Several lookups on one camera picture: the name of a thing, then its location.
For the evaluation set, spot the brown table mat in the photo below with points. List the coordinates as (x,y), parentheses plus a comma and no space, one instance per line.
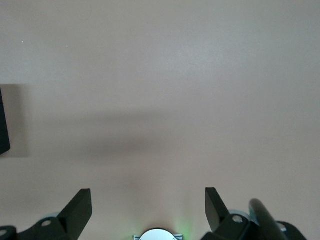
(160,75)

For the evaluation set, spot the black plastic box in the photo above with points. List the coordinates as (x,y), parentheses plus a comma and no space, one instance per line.
(3,125)

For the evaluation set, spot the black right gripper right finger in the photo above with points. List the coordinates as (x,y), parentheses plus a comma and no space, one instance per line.
(215,212)

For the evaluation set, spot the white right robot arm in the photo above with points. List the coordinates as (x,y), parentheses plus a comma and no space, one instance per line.
(157,235)

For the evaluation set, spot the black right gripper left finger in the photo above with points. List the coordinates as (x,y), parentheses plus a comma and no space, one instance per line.
(72,217)

